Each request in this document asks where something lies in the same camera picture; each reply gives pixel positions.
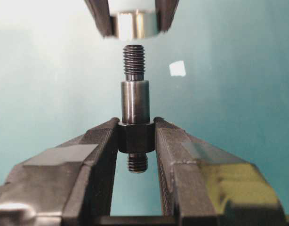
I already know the silver metal washer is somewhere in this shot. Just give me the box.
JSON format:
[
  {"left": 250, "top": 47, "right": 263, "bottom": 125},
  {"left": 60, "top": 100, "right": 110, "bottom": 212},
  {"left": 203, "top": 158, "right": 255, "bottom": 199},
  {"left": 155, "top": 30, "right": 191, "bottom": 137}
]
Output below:
[{"left": 111, "top": 9, "right": 160, "bottom": 41}]

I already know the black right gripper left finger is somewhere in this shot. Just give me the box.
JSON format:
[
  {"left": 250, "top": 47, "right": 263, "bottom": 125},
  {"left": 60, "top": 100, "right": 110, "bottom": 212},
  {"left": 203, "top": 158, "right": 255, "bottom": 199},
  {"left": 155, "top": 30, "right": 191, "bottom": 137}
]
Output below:
[{"left": 0, "top": 118, "right": 119, "bottom": 226}]

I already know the dark metal threaded shaft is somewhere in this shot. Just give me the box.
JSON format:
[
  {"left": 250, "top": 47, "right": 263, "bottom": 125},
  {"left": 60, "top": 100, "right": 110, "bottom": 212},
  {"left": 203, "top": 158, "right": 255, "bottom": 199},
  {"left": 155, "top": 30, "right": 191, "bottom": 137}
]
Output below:
[{"left": 118, "top": 45, "right": 155, "bottom": 173}]

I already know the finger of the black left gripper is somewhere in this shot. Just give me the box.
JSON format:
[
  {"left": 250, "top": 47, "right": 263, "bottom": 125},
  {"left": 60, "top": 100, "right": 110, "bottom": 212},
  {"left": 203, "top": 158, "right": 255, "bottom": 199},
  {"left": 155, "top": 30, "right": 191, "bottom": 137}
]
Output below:
[
  {"left": 84, "top": 0, "right": 113, "bottom": 37},
  {"left": 155, "top": 0, "right": 179, "bottom": 32}
]

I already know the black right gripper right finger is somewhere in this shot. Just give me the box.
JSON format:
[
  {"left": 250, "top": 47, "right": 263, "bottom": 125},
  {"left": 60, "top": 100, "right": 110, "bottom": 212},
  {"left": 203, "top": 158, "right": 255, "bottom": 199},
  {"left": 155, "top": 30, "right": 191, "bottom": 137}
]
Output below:
[{"left": 154, "top": 117, "right": 286, "bottom": 226}]

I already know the white tape piece centre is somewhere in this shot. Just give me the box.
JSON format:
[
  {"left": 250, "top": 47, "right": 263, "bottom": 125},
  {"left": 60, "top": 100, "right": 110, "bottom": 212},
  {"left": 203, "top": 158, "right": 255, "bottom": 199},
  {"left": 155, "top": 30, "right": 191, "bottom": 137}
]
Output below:
[{"left": 169, "top": 60, "right": 186, "bottom": 77}]

